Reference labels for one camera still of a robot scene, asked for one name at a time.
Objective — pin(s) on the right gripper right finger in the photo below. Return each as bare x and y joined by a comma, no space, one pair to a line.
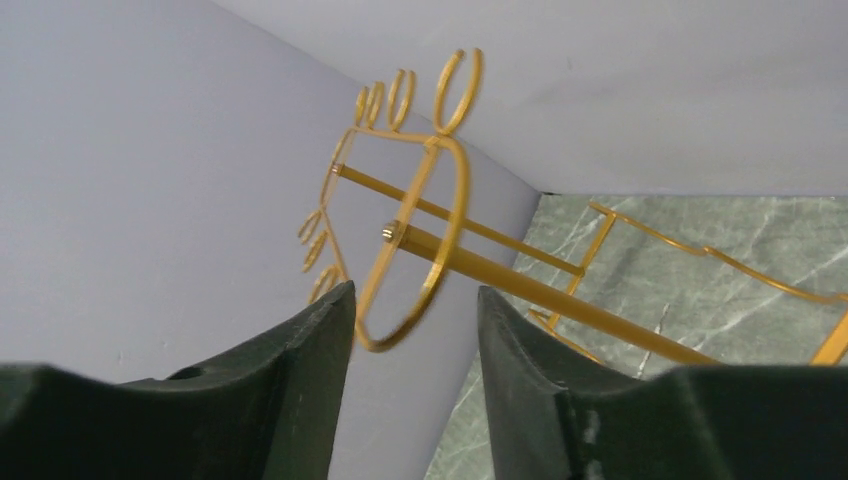
555,414

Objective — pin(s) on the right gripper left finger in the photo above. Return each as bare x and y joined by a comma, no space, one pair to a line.
265,409

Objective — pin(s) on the gold wire glass rack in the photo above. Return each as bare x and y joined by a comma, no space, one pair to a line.
433,217

